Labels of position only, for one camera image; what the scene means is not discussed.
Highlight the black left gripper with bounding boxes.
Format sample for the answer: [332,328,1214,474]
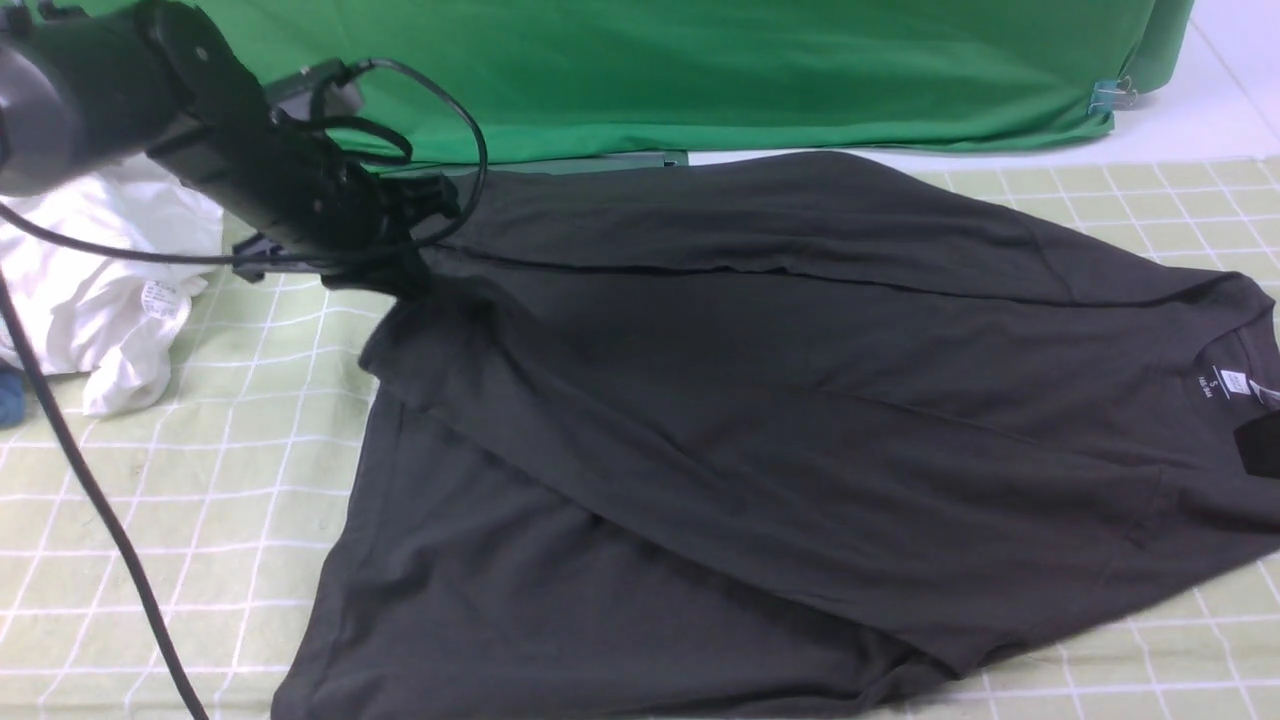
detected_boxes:
[150,40,463,293]

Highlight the dark gray long-sleeve shirt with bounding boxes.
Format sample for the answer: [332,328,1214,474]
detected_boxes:
[271,152,1277,719]

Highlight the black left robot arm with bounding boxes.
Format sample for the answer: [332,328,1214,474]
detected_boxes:
[1,1,488,299]

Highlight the crumpled white shirt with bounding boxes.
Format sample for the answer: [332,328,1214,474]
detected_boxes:
[1,158,224,416]

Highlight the green backdrop cloth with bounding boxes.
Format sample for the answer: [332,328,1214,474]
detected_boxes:
[201,1,1193,163]

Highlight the light green checkered tablecloth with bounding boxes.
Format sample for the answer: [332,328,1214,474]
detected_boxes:
[1,156,1279,719]

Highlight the blue cloth at edge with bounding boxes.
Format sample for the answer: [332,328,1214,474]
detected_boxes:
[0,363,27,429]

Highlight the teal binder clip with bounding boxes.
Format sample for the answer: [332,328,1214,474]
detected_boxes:
[1087,76,1140,117]

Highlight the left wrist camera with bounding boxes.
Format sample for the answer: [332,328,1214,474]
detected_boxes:
[262,59,365,122]

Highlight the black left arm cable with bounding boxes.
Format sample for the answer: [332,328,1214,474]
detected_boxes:
[0,58,489,720]

